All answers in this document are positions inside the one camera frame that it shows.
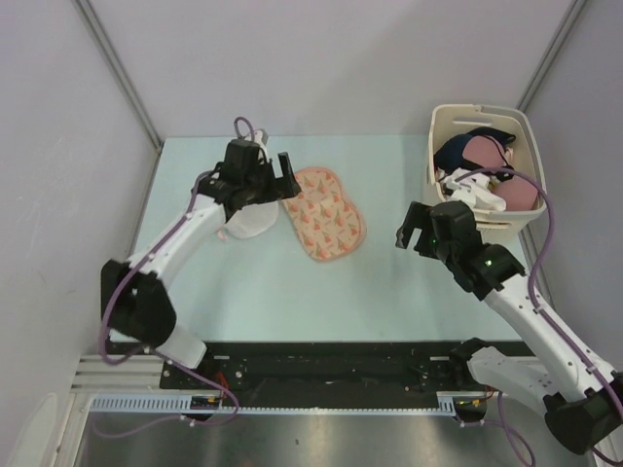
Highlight floral orange bra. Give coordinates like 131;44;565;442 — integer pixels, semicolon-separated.
282;166;367;262

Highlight dusty pink bra black straps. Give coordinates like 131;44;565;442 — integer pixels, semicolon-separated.
459;135;540;213

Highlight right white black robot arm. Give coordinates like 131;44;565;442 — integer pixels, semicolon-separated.
395;201;622;454

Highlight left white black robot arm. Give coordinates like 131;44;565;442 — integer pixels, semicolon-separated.
98;138;301;389

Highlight cream plastic laundry basket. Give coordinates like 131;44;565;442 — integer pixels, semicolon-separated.
422;104;546;243

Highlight dark navy garment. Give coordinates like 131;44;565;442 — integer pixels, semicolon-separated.
433;126;516;173

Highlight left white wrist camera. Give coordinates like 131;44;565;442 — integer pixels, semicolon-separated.
245;128;269;147

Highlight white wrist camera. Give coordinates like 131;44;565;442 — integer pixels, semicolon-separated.
441;174;493;206
245;128;269;147

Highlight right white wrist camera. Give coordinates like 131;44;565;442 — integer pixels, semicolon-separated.
441;174;493;206

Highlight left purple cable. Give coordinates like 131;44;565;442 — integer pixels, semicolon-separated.
98;115;269;429

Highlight purple cable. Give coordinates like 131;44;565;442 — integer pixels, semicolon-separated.
98;115;269;429
440;167;623;466

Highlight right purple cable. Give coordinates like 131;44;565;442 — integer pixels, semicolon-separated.
440;167;623;466

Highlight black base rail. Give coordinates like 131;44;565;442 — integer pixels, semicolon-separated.
104;340;493;409

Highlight white slotted cable duct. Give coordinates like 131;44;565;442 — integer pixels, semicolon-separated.
90;394;474;416

